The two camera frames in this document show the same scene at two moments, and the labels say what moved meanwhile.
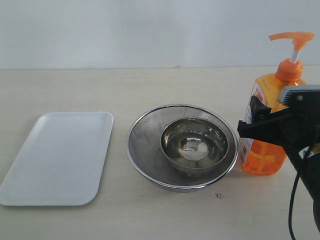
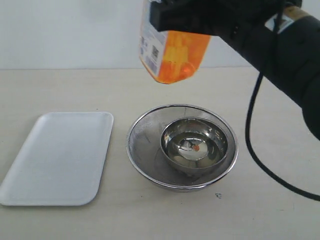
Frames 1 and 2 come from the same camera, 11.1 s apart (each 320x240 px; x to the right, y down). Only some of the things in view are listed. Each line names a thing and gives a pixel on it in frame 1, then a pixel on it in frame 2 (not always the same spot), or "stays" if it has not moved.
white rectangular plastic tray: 62,163 stays
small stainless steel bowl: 194,145 stays
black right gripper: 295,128 → 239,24
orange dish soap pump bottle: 260,157 → 170,57
